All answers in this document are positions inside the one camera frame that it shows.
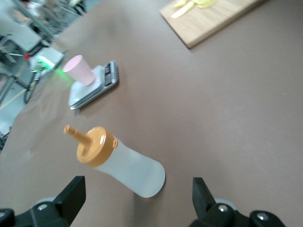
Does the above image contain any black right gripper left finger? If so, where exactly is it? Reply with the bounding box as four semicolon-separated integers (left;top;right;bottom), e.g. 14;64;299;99
0;175;87;227

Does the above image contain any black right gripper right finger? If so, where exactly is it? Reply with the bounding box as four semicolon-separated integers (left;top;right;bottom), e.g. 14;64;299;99
189;177;287;227

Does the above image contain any translucent squeeze bottle orange cap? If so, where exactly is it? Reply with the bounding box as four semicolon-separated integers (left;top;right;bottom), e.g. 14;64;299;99
63;124;166;199

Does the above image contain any pink plastic cup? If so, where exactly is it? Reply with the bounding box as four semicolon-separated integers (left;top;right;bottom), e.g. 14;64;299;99
62;54;96;87

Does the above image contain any silver digital kitchen scale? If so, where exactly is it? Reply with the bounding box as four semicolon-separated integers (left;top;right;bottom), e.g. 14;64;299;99
68;61;119;111

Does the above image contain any wooden cutting board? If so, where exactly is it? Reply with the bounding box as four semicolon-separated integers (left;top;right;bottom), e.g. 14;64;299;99
159;0;269;49

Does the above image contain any yellow plastic knife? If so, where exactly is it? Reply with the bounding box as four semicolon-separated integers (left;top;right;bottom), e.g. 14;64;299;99
170;1;198;19

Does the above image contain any yellow plastic fork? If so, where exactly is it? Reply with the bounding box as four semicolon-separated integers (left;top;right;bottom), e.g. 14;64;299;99
172;0;190;8

